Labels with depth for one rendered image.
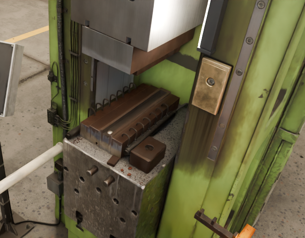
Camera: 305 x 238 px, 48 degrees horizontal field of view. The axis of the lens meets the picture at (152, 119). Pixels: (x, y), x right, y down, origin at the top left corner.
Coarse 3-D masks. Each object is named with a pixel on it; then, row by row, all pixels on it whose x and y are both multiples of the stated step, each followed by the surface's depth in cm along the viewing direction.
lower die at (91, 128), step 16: (128, 96) 150; (144, 96) 150; (176, 96) 154; (96, 112) 138; (112, 112) 137; (144, 112) 140; (160, 112) 142; (80, 128) 133; (96, 128) 128; (128, 128) 130; (96, 144) 132; (112, 144) 126
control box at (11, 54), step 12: (0, 48) 128; (12, 48) 128; (0, 60) 129; (12, 60) 129; (0, 72) 129; (12, 72) 130; (0, 84) 130; (12, 84) 132; (0, 96) 130; (12, 96) 134; (0, 108) 130; (12, 108) 136
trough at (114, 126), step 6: (156, 96) 152; (144, 102) 146; (150, 102) 148; (138, 108) 143; (144, 108) 144; (126, 114) 137; (132, 114) 139; (120, 120) 134; (126, 120) 135; (108, 126) 129; (114, 126) 131; (120, 126) 132
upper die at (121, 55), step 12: (84, 36) 110; (96, 36) 107; (108, 36) 105; (180, 36) 126; (192, 36) 135; (84, 48) 113; (96, 48) 110; (108, 48) 107; (120, 48) 104; (132, 48) 102; (156, 48) 114; (168, 48) 122; (108, 60) 109; (120, 60) 106; (132, 60) 104; (144, 60) 111; (132, 72) 107
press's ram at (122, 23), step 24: (72, 0) 106; (96, 0) 101; (120, 0) 97; (144, 0) 92; (168, 0) 97; (192, 0) 110; (96, 24) 105; (120, 24) 100; (144, 24) 96; (168, 24) 103; (192, 24) 118; (144, 48) 99
